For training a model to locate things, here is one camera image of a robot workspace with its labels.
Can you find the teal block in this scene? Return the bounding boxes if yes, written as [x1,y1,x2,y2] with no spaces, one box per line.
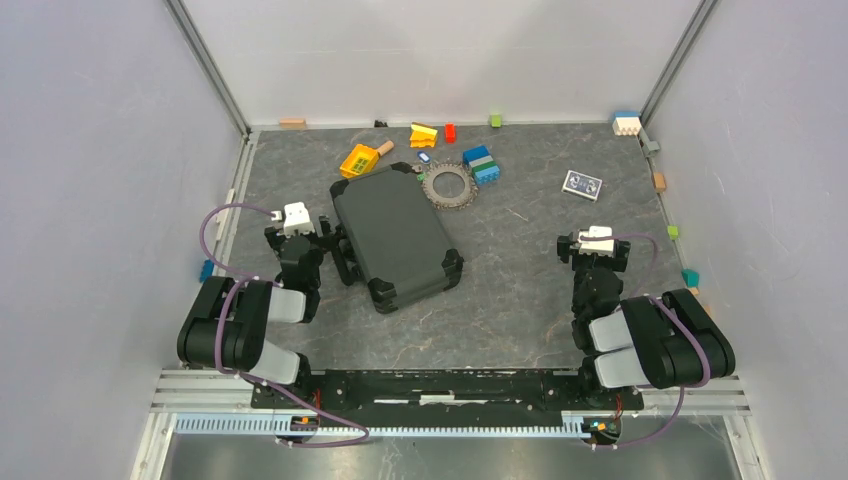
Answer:
[681,268,700,288]

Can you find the wooden peg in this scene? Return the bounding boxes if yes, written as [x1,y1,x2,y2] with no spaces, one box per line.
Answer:
[377,140,394,157]

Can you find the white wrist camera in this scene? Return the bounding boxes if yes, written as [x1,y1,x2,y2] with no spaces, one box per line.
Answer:
[271,202,316,238]
[576,225,615,257]

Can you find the yellow orange wedge blocks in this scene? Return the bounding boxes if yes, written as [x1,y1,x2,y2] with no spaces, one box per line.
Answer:
[409,122,438,149]

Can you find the orange wooden block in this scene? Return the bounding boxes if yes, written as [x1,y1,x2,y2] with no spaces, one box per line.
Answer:
[652,172,667,194]

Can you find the blue playing card box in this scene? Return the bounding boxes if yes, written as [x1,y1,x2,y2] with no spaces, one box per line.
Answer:
[562,170,603,201]

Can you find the blue block at left wall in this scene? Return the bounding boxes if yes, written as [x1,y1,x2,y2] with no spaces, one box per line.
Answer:
[198,259,215,283]

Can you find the yellow toy window block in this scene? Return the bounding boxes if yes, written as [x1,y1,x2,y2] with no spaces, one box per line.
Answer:
[339,144,380,178]

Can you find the white cable duct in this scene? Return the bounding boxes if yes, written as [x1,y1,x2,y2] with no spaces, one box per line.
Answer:
[173,413,586,439]

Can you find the red small block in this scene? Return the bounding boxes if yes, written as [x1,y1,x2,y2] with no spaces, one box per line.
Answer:
[444,123,457,144]

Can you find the grey brick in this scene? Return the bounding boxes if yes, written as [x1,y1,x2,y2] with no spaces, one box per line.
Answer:
[639,138,661,158]

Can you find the metal disc keyring with rings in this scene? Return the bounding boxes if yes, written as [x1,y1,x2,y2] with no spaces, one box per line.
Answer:
[420,164,478,210]

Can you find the blue green stacked bricks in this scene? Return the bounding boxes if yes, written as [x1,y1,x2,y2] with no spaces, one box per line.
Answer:
[462,145,501,186]

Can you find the dark grey hard case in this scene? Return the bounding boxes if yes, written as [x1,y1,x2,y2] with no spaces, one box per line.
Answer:
[329,162,464,314]

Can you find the white blue brick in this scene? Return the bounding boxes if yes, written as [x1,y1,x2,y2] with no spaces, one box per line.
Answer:
[612,111,642,136]

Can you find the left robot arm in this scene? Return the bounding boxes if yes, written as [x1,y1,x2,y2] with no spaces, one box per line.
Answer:
[177,216,356,408]

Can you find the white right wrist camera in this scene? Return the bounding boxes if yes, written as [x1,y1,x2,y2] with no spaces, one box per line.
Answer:
[576,225,615,257]

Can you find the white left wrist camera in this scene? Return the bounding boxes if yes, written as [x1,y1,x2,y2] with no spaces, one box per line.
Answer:
[271,202,316,238]

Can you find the tan wooden block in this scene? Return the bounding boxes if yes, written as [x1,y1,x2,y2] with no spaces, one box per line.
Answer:
[278,118,307,130]

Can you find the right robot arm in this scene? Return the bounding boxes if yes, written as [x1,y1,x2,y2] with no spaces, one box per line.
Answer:
[557,226,736,408]

